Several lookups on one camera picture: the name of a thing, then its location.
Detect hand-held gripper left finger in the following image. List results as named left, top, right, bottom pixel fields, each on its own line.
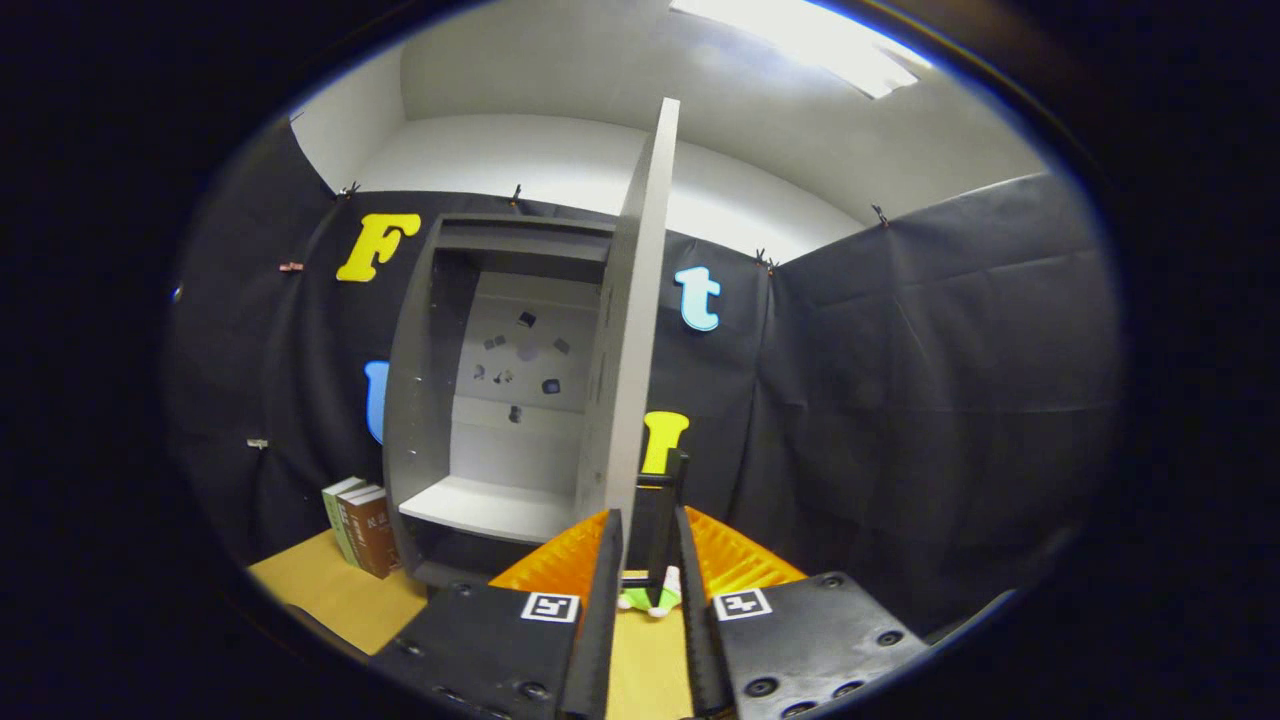
left=368, top=508, right=626, bottom=720

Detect light brown book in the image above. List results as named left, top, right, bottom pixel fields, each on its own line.
left=338, top=485, right=391, bottom=579

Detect long ceiling light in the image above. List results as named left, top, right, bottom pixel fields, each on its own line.
left=670, top=0, right=931, bottom=100

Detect small green object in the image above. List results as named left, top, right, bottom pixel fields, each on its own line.
left=617, top=565, right=684, bottom=619

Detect beige cabinet door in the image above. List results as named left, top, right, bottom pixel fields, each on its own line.
left=574, top=97, right=682, bottom=571

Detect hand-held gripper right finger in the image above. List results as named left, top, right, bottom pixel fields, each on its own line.
left=672, top=505, right=931, bottom=720

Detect dark brown book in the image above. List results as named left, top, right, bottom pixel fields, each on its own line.
left=362, top=490, right=403, bottom=576

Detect grey cabinet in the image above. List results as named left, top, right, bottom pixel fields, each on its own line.
left=383, top=212, right=616, bottom=589

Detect black backdrop cloth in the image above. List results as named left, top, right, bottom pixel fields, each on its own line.
left=165, top=115, right=1121, bottom=641

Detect black door handle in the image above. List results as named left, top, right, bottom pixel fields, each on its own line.
left=622, top=450, right=692, bottom=609

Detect white cabinet shelf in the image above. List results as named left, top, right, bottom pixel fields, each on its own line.
left=398, top=475, right=583, bottom=544

